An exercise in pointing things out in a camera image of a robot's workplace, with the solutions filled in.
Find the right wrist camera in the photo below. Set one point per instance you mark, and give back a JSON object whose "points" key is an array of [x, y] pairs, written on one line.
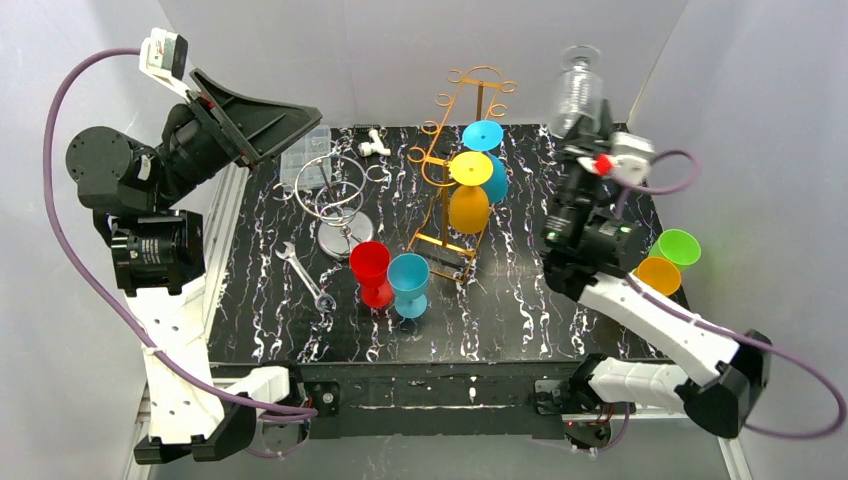
{"points": [[627, 159]]}

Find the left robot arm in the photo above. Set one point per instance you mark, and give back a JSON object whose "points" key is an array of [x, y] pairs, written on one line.
{"points": [[157, 248]]}

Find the yellow plastic wine glass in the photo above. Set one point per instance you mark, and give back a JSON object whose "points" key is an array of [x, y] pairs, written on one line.
{"points": [[469, 206]]}

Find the blue plastic goblet front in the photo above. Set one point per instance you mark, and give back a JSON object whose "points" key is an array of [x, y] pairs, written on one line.
{"points": [[408, 275]]}

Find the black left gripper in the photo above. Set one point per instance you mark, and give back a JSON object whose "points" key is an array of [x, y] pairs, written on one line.
{"points": [[221, 117]]}

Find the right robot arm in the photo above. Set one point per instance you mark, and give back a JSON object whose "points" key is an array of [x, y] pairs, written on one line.
{"points": [[588, 255]]}

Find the blue plastic goblet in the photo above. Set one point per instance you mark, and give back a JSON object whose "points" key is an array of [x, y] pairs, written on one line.
{"points": [[487, 170], [408, 275]]}

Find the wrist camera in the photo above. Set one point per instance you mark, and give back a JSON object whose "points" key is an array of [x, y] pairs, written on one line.
{"points": [[163, 56], [627, 159]]}

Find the silver wire glass rack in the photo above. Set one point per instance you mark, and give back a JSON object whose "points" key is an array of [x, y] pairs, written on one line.
{"points": [[338, 206]]}

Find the clear cut glass goblet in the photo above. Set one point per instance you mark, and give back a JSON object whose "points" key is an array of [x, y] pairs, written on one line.
{"points": [[578, 93]]}

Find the clear plastic organizer box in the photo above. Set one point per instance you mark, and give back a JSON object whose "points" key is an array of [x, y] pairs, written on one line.
{"points": [[316, 143]]}

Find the orange plastic goblet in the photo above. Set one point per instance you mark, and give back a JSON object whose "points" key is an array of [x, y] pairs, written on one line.
{"points": [[660, 274]]}

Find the green plastic goblet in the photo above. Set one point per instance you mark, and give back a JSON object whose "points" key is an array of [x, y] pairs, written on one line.
{"points": [[677, 246]]}

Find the silver wrench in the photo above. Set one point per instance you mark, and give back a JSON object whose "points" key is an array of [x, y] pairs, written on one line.
{"points": [[324, 303]]}

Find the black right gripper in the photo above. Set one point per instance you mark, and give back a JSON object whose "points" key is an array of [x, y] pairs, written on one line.
{"points": [[582, 150]]}

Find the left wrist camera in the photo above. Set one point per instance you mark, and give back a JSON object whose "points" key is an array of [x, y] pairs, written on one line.
{"points": [[163, 56]]}

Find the red plastic goblet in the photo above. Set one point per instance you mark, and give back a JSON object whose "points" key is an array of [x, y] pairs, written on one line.
{"points": [[369, 262]]}

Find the white pipe fitting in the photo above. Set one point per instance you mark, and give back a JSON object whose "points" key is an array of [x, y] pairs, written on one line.
{"points": [[374, 146]]}

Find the gold wire glass rack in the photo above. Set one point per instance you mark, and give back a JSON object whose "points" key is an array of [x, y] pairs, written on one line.
{"points": [[435, 230]]}

